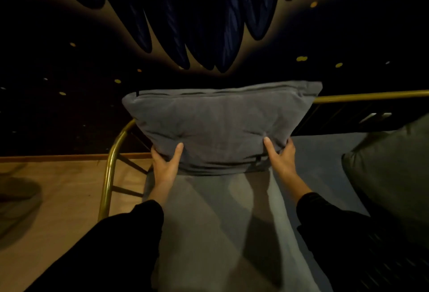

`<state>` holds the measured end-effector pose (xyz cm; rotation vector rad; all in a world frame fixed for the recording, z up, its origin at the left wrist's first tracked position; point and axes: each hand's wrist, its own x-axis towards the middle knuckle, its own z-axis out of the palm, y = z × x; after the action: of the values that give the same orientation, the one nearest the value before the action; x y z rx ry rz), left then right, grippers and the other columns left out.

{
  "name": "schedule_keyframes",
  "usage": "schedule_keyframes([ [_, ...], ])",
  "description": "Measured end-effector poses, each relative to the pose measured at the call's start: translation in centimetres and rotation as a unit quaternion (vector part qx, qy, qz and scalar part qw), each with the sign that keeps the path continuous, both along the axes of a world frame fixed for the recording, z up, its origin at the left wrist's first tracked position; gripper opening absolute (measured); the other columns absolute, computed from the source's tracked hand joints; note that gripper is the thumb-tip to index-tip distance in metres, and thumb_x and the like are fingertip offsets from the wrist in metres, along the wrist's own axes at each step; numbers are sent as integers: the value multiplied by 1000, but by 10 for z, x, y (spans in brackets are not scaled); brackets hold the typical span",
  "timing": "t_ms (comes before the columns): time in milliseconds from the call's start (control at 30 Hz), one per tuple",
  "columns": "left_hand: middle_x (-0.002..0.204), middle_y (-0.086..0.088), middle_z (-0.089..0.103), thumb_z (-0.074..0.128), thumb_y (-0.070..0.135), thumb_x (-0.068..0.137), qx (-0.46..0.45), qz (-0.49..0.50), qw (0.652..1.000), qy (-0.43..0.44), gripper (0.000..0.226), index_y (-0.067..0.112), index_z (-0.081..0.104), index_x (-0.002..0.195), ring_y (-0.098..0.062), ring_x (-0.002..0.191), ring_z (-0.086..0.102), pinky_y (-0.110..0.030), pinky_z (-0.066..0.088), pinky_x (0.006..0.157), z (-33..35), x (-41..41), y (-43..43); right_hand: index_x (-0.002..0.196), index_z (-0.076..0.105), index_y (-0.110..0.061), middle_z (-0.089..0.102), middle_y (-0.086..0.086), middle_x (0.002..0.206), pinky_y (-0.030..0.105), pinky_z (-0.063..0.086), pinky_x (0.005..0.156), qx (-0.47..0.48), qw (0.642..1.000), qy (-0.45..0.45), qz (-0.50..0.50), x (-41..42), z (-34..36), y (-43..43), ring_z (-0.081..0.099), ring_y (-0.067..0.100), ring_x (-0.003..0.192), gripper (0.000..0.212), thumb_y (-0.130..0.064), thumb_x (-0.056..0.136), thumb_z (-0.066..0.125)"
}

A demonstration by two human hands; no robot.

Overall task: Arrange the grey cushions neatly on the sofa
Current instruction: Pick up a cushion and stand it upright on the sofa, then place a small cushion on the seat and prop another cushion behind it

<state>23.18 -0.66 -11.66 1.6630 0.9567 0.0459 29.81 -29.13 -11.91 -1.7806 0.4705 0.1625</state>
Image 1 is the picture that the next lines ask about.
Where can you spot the person's left hand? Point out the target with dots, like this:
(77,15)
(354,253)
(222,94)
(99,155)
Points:
(164,168)

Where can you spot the person's left thumb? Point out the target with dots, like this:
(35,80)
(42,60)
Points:
(176,155)

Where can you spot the green cushion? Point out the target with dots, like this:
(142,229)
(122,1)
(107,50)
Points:
(392,174)

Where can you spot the grey zippered cushion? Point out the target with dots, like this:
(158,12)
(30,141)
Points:
(218,124)

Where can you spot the person's right thumb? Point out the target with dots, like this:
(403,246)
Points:
(270,149)

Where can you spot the brass metal sofa frame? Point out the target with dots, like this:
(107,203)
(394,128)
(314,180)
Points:
(110,168)

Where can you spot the person's left forearm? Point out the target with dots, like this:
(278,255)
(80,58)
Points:
(110,241)

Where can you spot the person's right forearm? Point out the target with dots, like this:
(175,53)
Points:
(338,231)

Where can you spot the person's right hand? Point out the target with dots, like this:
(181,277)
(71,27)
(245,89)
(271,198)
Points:
(285,163)

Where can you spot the grey sofa seat cushion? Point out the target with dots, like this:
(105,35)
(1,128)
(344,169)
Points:
(218,228)

